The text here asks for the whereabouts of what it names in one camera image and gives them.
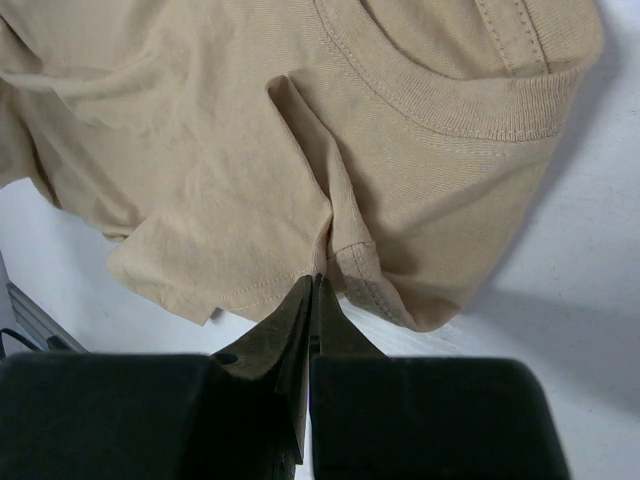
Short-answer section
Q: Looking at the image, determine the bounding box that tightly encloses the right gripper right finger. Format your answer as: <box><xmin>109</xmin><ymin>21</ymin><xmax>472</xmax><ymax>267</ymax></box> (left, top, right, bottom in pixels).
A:
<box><xmin>309</xmin><ymin>276</ymin><xmax>570</xmax><ymax>479</ymax></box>

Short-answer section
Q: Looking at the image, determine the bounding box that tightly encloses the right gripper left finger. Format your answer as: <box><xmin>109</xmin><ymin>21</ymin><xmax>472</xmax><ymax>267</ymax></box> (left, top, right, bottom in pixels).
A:
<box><xmin>1</xmin><ymin>276</ymin><xmax>312</xmax><ymax>479</ymax></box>

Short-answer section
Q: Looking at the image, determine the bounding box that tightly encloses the beige t shirt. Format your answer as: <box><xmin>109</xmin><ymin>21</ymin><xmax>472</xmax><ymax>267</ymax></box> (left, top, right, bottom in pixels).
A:
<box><xmin>1</xmin><ymin>1</ymin><xmax>603</xmax><ymax>331</ymax></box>

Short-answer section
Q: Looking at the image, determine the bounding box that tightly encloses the aluminium frame rail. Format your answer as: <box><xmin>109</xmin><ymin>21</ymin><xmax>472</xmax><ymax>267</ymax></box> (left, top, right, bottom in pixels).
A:
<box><xmin>1</xmin><ymin>258</ymin><xmax>87</xmax><ymax>353</ymax></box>

